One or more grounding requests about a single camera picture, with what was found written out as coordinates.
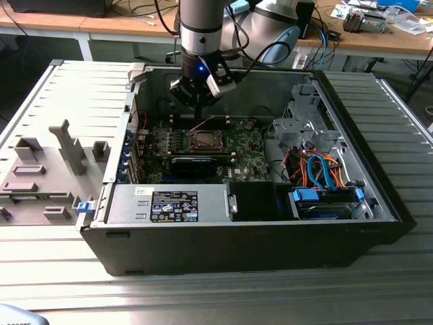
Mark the long wooden desk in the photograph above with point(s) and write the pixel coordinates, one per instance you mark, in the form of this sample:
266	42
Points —
118	23

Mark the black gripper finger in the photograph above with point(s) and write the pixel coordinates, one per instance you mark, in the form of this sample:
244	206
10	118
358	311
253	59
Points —
179	89
209	100

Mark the black PC case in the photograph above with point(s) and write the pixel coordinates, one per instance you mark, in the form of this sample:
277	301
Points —
203	247

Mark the silver optical drive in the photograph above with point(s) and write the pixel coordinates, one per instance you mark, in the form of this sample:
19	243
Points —
375	23

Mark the clear plastic bag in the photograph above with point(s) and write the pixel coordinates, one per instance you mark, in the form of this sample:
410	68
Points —
411	27

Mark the black device case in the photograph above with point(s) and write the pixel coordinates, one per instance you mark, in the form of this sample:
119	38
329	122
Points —
57	6

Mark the green motherboard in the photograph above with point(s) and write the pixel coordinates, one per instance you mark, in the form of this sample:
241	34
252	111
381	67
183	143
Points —
250	159

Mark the white paper sheets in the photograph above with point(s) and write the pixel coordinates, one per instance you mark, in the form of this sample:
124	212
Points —
341	11

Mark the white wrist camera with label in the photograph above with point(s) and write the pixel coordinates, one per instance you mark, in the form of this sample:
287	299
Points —
220	89

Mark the black desktop speaker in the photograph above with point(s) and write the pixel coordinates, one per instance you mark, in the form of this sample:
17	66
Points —
308	20

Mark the blue plastic clip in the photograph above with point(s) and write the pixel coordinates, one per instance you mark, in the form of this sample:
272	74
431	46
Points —
84	207

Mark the black graphics card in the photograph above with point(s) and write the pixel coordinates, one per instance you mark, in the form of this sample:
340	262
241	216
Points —
193	167

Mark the CPU socket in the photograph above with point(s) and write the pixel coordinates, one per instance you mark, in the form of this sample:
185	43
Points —
190	146

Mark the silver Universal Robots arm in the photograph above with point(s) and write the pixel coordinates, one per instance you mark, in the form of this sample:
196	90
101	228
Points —
199	30

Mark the blue box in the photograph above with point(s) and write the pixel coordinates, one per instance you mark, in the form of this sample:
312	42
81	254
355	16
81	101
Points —
399	3

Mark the grey parts rack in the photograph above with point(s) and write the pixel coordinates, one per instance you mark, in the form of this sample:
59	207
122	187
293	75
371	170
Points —
44	159

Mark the silver drive cage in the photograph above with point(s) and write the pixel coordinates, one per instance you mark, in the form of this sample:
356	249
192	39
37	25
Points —
291	132

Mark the silver power supply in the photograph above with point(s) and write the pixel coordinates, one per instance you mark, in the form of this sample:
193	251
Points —
128	203

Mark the hard disk in blue carrier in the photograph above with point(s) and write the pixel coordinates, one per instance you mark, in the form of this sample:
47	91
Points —
321	210

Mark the metal locking lever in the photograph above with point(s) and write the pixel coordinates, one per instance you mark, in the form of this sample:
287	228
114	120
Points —
201	123

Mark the beige case latch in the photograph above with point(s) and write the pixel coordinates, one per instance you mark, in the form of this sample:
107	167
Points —
135	72

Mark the grey rounded device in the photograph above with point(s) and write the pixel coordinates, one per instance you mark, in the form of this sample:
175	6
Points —
17	316

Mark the copper finned CPU cooler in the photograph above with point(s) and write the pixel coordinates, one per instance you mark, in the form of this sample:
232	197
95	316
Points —
353	22

